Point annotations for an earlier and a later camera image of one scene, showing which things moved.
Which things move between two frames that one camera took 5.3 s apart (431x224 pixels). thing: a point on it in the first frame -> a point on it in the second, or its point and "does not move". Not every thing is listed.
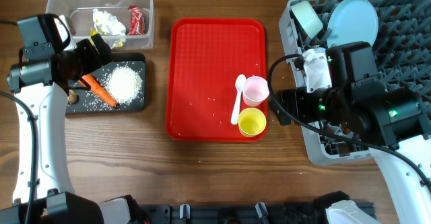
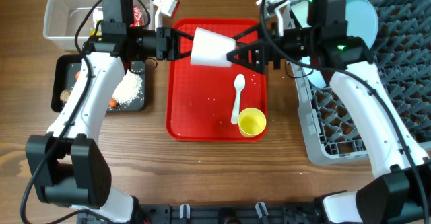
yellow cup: [252, 122] does not move
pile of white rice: [124, 83] does not move
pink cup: [255, 90] -> [210, 48]
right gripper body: [309, 107] -> [294, 43]
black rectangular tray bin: [124, 79] does not move
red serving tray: [204, 57] does not move
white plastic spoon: [239, 83] does not move
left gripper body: [85, 60] -> [163, 43]
